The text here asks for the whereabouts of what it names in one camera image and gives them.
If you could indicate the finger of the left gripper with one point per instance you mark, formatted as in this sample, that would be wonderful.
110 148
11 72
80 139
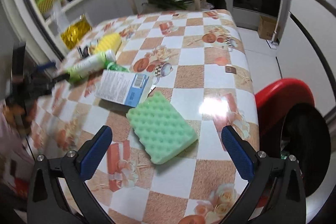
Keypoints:
60 78
43 67

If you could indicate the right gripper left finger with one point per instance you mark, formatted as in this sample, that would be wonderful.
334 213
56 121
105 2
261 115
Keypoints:
58 192

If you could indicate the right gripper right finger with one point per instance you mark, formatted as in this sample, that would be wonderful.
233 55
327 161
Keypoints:
274 193

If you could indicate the black trash bin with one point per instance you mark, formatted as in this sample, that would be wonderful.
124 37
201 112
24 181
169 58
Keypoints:
306 136

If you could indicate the person's left hand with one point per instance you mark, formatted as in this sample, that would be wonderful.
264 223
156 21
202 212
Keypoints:
19 119

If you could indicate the light green bottle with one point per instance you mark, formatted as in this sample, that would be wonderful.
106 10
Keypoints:
90 65

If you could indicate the gold foil bag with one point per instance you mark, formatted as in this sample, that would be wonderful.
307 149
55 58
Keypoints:
75 32

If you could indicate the small green bottle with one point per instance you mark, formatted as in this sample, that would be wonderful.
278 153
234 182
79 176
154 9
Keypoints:
113 66

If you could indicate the yellow sponge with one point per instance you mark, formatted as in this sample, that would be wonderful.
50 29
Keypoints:
108 42

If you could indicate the blue white carton box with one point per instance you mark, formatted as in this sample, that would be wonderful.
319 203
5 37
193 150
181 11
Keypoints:
124 88

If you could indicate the red plastic stool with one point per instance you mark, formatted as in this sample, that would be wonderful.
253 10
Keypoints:
275 100

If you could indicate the green sponge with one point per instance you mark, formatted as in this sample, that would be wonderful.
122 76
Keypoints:
160 128

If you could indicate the green vegetables on chair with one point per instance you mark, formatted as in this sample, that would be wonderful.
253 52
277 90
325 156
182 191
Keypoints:
171 4

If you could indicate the cardboard box on floor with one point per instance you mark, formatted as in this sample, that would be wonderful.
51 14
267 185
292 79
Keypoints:
267 28

